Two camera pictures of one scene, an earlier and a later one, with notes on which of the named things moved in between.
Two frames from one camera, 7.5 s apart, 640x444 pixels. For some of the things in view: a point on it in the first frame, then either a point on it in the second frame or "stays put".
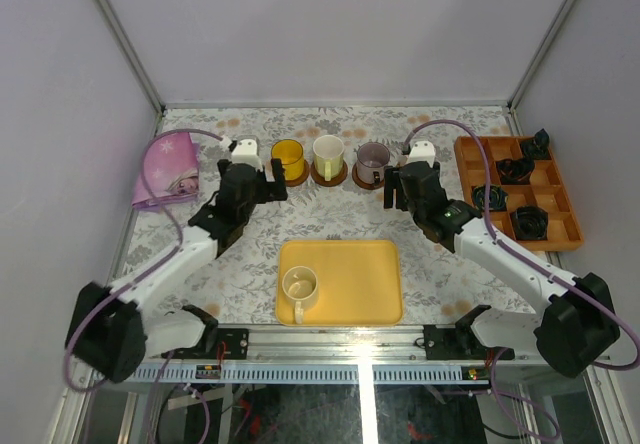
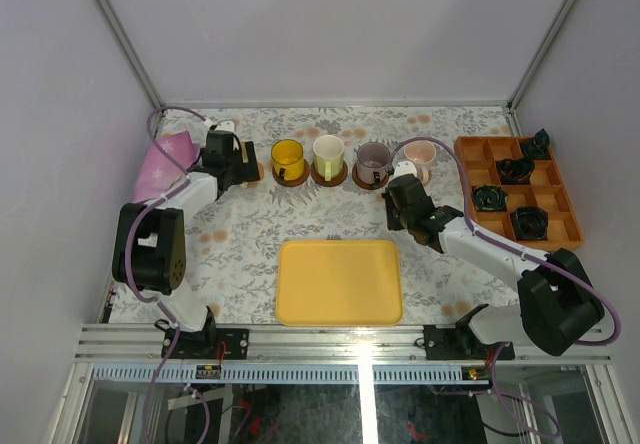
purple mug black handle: (372, 157) stays put
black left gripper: (267, 187) → (249, 160)
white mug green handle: (328, 151) stays put
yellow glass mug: (292, 157) stays put
